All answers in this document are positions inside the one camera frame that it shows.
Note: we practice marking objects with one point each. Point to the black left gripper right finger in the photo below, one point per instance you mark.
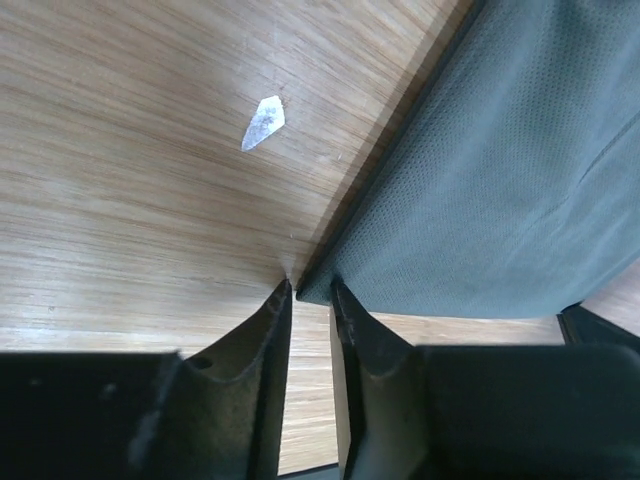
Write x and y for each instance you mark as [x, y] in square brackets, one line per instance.
[403, 411]

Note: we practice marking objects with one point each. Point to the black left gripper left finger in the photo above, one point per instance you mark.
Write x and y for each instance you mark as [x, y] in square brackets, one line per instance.
[215, 415]

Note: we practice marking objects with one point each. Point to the grey t shirt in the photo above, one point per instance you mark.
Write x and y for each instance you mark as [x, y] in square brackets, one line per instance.
[511, 190]

